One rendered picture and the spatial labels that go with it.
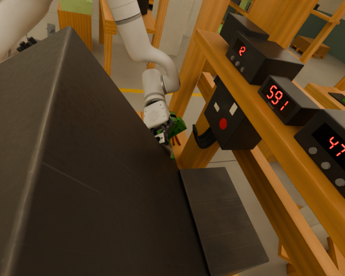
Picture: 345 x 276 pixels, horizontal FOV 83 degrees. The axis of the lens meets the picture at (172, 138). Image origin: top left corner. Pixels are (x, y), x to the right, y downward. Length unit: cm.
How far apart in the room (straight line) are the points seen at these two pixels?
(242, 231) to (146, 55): 64
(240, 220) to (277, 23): 56
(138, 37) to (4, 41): 46
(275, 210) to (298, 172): 36
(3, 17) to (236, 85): 75
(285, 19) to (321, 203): 49
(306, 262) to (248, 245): 18
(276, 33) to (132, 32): 43
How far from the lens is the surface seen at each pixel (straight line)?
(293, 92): 50
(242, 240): 63
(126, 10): 72
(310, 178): 41
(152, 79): 82
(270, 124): 45
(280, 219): 75
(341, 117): 44
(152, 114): 74
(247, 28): 65
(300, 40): 959
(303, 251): 73
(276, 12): 70
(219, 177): 69
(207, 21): 107
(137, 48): 74
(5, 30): 92
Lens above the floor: 175
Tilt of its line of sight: 44 degrees down
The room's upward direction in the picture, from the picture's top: 22 degrees clockwise
